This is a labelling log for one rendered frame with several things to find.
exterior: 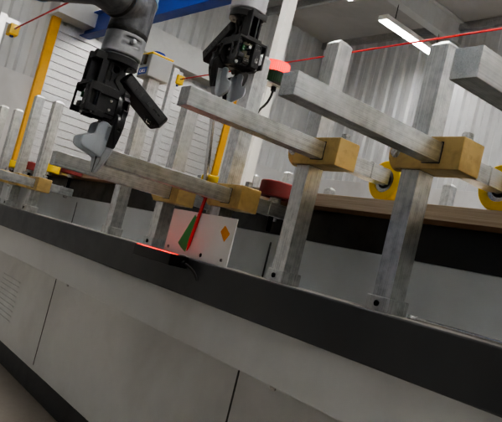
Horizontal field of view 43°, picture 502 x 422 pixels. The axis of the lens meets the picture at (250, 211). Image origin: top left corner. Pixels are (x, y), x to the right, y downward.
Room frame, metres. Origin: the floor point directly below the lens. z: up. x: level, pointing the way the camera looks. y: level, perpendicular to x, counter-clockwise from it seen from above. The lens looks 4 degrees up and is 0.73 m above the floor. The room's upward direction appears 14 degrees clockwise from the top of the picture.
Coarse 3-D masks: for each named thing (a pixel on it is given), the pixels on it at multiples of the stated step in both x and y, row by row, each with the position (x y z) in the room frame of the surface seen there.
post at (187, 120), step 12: (180, 120) 1.57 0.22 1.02; (192, 120) 1.57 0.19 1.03; (180, 132) 1.56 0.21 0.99; (192, 132) 1.57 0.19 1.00; (180, 144) 1.56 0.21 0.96; (168, 156) 1.58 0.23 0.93; (180, 156) 1.56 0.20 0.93; (180, 168) 1.57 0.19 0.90; (156, 204) 1.58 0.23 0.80; (168, 204) 1.57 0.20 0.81; (156, 216) 1.57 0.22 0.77; (168, 216) 1.57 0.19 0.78; (156, 228) 1.56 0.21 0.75; (168, 228) 1.58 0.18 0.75
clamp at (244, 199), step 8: (224, 184) 1.35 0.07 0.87; (232, 184) 1.32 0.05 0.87; (232, 192) 1.32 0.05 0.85; (240, 192) 1.30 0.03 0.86; (248, 192) 1.30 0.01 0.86; (256, 192) 1.31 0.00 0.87; (208, 200) 1.38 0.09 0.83; (216, 200) 1.36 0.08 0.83; (232, 200) 1.31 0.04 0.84; (240, 200) 1.29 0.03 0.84; (248, 200) 1.30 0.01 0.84; (256, 200) 1.32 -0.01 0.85; (232, 208) 1.32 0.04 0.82; (240, 208) 1.30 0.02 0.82; (248, 208) 1.31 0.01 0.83; (256, 208) 1.32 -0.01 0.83
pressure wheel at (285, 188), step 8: (264, 184) 1.38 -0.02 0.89; (272, 184) 1.37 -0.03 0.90; (280, 184) 1.37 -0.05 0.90; (288, 184) 1.37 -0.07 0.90; (264, 192) 1.38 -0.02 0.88; (272, 192) 1.37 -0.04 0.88; (280, 192) 1.37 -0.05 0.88; (288, 192) 1.37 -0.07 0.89; (272, 200) 1.40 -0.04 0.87; (280, 200) 1.40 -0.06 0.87
